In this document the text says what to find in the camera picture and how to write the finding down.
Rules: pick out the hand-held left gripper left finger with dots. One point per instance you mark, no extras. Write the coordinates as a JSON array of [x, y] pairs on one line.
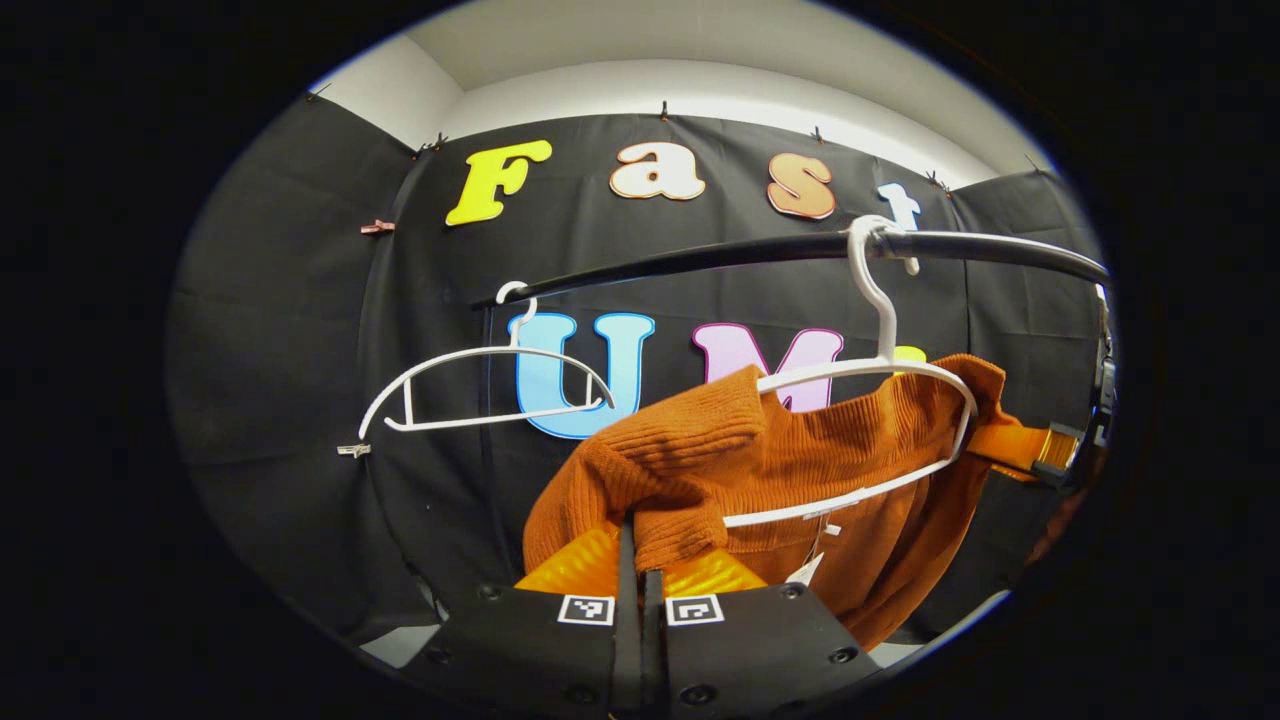
[[540, 650]]

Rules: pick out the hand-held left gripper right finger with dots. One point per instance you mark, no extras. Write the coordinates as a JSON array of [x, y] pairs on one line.
[[750, 650]]

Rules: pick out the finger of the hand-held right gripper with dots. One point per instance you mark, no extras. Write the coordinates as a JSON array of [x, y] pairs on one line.
[[1010, 445]]

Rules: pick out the white plastic hanger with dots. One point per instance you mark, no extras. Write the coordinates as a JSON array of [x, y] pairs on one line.
[[480, 352], [885, 320]]

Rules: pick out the silver backdrop clip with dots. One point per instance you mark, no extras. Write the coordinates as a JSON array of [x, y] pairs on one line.
[[354, 450]]

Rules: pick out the pink backdrop clip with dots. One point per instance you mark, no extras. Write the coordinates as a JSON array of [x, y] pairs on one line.
[[377, 228]]

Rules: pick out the black clothes rail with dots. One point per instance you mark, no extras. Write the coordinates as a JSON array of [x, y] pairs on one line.
[[700, 258]]

